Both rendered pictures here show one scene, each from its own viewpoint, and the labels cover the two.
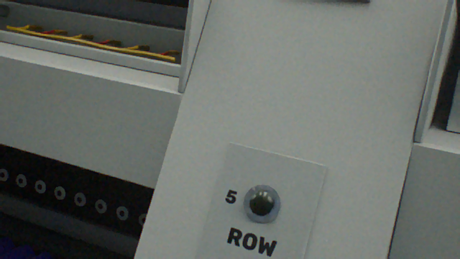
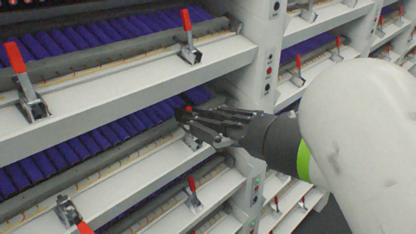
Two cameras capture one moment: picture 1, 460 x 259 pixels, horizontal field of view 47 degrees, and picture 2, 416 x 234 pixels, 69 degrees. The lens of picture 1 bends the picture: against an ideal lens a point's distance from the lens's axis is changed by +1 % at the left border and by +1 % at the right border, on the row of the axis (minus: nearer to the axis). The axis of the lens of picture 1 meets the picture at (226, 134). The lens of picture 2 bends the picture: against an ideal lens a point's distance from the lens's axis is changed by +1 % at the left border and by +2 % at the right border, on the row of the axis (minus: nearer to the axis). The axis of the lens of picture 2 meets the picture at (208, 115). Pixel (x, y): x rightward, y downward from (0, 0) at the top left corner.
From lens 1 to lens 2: 70 cm
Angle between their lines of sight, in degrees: 75
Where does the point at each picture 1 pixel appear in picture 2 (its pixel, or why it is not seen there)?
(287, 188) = (272, 52)
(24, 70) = (232, 57)
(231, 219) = (267, 61)
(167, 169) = (259, 60)
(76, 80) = (242, 53)
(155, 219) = (258, 68)
